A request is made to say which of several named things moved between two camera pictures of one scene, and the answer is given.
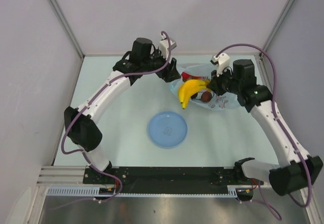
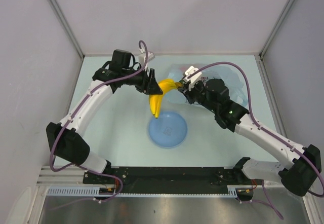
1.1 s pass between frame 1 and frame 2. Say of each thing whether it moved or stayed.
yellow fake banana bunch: moved
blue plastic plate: stayed
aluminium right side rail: stayed
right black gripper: moved
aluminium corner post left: stayed
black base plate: stayed
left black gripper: moved
